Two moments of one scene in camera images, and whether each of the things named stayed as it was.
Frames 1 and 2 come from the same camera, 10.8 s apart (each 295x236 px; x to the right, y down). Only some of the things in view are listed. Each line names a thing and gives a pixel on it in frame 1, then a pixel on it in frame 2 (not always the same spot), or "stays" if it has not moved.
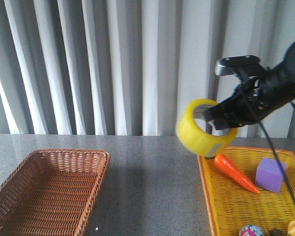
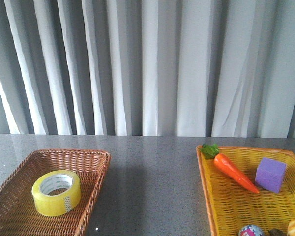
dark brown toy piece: x=276 y=232 stays
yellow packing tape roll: x=194 y=138 to x=56 y=192
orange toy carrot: x=225 y=164 stays
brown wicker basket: x=47 y=192 stays
